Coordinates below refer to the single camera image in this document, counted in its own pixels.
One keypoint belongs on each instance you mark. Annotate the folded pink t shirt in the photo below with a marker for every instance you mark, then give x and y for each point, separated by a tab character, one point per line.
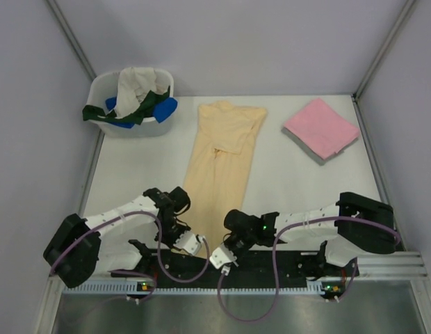
321	128

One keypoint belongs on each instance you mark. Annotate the blue t shirt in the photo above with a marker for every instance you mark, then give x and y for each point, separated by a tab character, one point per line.
160	111

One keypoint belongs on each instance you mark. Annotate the left aluminium corner post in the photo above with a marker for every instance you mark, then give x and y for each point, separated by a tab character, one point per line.
70	37

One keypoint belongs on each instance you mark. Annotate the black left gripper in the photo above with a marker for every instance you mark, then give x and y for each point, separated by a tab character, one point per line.
169	242

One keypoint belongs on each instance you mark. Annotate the white slotted cable duct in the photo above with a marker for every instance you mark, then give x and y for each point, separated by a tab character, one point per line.
133	287

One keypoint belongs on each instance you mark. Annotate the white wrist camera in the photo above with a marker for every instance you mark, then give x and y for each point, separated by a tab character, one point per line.
222	258
189	242

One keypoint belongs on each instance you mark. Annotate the dark green t shirt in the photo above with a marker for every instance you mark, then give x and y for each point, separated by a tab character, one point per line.
96	113

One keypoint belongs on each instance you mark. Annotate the white laundry basket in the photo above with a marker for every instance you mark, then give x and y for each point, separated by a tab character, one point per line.
103	93

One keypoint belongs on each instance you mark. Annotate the right aluminium corner post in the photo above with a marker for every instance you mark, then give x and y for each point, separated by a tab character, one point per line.
388	42

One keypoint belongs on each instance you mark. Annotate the aluminium corner post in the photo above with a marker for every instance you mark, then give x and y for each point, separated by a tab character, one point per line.
70	37
388	42

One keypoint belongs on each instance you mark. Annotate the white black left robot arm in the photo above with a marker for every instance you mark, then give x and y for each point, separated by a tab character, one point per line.
121	240

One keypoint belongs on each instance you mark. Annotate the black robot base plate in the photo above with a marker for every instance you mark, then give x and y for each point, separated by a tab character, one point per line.
254	271

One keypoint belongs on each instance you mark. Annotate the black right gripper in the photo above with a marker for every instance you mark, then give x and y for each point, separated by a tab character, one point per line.
228	243

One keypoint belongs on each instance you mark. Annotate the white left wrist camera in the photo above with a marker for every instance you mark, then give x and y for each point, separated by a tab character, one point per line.
189	242

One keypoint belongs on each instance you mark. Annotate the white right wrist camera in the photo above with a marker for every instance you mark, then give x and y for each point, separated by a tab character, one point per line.
222	258

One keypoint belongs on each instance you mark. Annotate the white crumpled t shirt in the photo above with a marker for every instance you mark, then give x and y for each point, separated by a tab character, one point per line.
134	83

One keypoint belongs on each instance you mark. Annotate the cream yellow t shirt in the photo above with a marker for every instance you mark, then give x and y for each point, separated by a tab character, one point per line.
220	164

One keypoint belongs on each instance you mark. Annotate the right aluminium table edge rail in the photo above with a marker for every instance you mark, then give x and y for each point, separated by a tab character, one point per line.
378	174

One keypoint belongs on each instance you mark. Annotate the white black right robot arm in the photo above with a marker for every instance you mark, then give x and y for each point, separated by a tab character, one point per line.
325	239

